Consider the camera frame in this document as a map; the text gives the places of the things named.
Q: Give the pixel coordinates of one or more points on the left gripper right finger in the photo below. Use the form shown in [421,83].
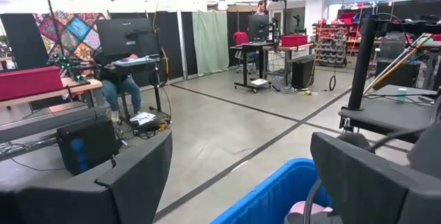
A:
[372,193]

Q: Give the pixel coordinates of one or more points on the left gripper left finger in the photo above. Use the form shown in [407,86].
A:
[69,200]

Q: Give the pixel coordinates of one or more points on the pink slide sandal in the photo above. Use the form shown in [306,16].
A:
[298,209]

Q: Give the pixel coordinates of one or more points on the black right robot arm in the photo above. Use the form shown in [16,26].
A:
[427,151]

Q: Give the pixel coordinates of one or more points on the robot arm with green lights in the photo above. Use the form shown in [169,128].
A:
[65,63]

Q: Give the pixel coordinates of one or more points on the blue plastic bin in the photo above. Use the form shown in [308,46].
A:
[268,196]

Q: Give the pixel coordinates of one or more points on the large red bin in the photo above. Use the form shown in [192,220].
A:
[31,82]

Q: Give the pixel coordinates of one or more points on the small red bin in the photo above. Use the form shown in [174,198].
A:
[294,40]

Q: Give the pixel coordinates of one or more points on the black computer tower blue glow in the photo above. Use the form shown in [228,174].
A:
[89,144]

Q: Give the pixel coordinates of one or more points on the grey monitor stand desk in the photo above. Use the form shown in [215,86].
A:
[386,117]

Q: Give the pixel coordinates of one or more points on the dark grey bench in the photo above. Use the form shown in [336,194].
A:
[51,124]

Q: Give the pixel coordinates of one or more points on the white paper on stand base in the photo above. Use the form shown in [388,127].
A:
[143,118]

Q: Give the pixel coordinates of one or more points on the wooden table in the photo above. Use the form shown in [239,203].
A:
[81,86]

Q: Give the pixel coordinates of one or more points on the black monitor stand pole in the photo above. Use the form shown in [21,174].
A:
[360,72]

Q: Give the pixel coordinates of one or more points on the person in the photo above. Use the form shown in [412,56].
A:
[120,89]
[260,7]

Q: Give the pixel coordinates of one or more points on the plain black computer tower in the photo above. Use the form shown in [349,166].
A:
[303,72]

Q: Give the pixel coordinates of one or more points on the parts shelf rack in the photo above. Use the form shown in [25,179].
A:
[330,48]

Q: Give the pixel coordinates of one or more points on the grey keyboard tray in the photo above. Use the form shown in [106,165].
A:
[138,63]

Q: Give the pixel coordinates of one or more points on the white paper on desk foot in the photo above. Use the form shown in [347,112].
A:
[259,82]

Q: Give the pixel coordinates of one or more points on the wooden workbench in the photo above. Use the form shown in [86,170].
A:
[293,48]

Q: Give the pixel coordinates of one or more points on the colourful patchwork quilt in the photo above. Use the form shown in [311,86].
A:
[76,32]

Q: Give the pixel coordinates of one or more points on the large black monitor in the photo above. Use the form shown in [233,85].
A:
[124,36]

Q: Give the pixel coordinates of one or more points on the black boom stand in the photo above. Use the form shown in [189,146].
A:
[51,10]

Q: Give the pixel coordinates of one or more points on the black desk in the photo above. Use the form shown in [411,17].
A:
[251,45]

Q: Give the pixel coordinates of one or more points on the small black monitor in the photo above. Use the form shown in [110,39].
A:
[258,27]

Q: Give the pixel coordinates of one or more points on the pale green curtain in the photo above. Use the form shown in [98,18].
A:
[210,41]

